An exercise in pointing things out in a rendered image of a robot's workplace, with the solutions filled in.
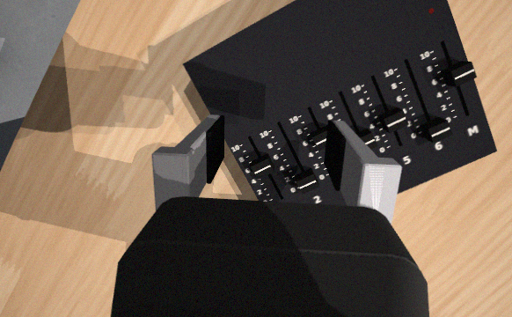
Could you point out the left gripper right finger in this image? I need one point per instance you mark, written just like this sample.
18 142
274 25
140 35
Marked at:
363 178

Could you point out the black lighting desk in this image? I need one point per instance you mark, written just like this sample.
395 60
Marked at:
377 65

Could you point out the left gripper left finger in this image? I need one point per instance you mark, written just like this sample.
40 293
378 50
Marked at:
185 169

